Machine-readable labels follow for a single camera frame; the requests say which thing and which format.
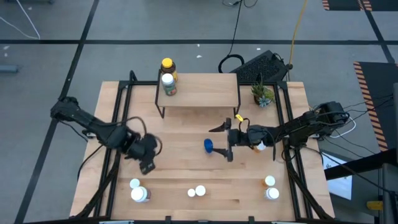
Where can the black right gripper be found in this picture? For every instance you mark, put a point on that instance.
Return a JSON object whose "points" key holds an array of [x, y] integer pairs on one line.
{"points": [[241, 137]]}

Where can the wooden shelf black legs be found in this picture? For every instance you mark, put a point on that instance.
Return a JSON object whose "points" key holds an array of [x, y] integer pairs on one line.
{"points": [[202, 90]]}

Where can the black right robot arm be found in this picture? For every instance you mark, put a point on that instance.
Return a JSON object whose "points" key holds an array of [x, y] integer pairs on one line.
{"points": [[298, 127]]}

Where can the grey post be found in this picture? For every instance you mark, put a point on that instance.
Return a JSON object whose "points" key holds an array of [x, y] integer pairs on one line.
{"points": [[390, 193]]}

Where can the white sheet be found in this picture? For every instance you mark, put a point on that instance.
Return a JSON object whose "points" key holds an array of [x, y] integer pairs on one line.
{"points": [[339, 186]]}

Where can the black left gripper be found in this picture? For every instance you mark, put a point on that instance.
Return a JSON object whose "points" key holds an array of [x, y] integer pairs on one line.
{"points": [[144, 149]]}

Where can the potted succulent plant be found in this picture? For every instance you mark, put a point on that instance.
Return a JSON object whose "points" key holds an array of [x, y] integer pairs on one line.
{"points": [[262, 96]]}

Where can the yellow cap amber bottle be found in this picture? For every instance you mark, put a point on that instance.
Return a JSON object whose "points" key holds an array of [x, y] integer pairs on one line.
{"points": [[167, 63]]}

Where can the yellow floor object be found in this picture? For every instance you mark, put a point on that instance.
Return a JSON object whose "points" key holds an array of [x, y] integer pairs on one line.
{"points": [[374, 205]]}

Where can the orange vial pink label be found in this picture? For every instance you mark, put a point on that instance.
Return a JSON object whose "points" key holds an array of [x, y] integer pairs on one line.
{"points": [[200, 190]]}

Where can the white cap maroon label bottle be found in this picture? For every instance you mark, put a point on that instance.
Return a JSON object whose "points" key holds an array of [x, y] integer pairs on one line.
{"points": [[168, 79]]}

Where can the small white cap bottle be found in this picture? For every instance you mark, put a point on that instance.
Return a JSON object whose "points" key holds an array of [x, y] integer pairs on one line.
{"points": [[134, 183]]}

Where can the blue cap bottle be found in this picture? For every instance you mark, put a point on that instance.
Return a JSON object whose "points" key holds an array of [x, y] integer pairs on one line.
{"points": [[208, 145]]}

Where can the black striped floor mat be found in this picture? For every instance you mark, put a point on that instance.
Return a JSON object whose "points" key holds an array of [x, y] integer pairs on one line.
{"points": [[345, 3], [382, 81]]}

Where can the black stand beam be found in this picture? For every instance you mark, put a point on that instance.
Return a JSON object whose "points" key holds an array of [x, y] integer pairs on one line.
{"points": [[357, 165]]}

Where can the white cap clear bottle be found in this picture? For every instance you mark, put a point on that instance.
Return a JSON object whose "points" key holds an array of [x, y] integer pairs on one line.
{"points": [[273, 193]]}

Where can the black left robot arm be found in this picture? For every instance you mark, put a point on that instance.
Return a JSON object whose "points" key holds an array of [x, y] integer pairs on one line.
{"points": [[93, 126]]}

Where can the large white cap bottle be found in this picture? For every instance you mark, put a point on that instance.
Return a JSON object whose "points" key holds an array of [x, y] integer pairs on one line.
{"points": [[139, 194]]}

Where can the black keyboard device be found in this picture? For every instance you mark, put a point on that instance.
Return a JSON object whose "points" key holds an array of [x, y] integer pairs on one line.
{"points": [[259, 67]]}

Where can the grey floor bracket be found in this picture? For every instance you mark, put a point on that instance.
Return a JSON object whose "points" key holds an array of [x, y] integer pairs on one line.
{"points": [[7, 68]]}

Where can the black table frame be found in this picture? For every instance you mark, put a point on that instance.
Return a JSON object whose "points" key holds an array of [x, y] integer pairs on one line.
{"points": [[140, 83]]}

